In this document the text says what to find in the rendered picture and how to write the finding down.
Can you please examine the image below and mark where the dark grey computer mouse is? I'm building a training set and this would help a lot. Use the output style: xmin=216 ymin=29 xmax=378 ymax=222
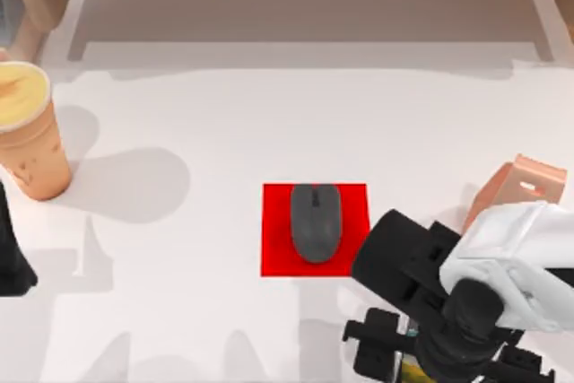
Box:
xmin=290 ymin=183 xmax=342 ymax=265

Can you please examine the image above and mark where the red square mat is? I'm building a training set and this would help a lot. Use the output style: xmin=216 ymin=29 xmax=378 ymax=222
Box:
xmin=260 ymin=182 xmax=373 ymax=278

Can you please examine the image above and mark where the salmon-coloured box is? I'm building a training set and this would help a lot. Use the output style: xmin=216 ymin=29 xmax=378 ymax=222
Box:
xmin=461 ymin=152 xmax=568 ymax=235

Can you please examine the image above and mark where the orange cup with yellow top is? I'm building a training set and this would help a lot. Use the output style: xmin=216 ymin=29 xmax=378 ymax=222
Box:
xmin=0 ymin=58 xmax=74 ymax=202

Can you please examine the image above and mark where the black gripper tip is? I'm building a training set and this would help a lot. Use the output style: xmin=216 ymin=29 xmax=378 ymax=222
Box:
xmin=0 ymin=179 xmax=39 ymax=299

